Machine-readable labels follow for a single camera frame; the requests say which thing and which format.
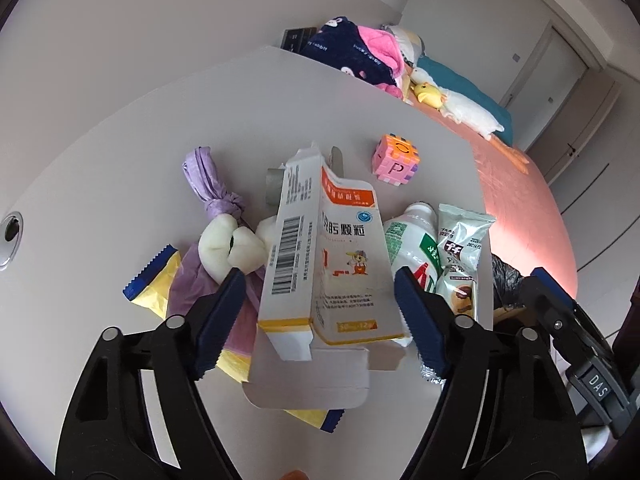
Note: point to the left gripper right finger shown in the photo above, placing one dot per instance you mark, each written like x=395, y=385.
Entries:
x=503, y=413

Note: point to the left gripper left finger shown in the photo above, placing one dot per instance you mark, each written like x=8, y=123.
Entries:
x=107, y=433

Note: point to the yellow blue snack wrapper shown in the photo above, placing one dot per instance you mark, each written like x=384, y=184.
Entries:
x=170, y=283

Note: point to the purple plastic bag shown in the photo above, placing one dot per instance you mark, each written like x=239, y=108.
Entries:
x=202, y=175

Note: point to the green white snack wrapper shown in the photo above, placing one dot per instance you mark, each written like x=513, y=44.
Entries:
x=461, y=234

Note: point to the white foam packing piece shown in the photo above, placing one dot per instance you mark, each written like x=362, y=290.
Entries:
x=225, y=245

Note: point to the white green AD bottle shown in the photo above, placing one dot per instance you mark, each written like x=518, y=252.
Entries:
x=411, y=240

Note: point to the orange white medicine box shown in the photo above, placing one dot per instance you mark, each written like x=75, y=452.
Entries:
x=328, y=317

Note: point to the grey foam corner guard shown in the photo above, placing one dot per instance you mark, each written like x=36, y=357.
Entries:
x=294, y=184

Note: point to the pink orange puzzle cube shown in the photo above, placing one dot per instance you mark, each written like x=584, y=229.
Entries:
x=395, y=160

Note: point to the black lined trash bin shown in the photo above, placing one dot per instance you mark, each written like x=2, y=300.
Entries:
x=506, y=286

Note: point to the left bare hand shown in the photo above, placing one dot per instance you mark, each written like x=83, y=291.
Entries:
x=295, y=475

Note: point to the pink bed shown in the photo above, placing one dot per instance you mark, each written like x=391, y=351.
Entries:
x=529, y=231

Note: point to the white goose plush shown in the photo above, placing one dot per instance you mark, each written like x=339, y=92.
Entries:
x=464, y=111

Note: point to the white door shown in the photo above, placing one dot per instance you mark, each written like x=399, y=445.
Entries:
x=542, y=86

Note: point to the yellow duck plush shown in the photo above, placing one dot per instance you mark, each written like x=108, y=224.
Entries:
x=429, y=95

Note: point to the teal pillow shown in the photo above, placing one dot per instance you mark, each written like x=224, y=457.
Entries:
x=448, y=79

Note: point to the patterned grey yellow pillow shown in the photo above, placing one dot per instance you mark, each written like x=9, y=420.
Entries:
x=410, y=44

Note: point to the pink fleece garment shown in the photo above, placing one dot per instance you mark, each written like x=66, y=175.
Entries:
x=384, y=46

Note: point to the navy blue blanket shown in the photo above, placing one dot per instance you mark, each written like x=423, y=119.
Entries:
x=338, y=44

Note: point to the silver desk cable grommet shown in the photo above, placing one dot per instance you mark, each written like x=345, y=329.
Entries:
x=11, y=231

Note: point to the black wall socket panel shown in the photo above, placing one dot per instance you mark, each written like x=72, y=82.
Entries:
x=295, y=39

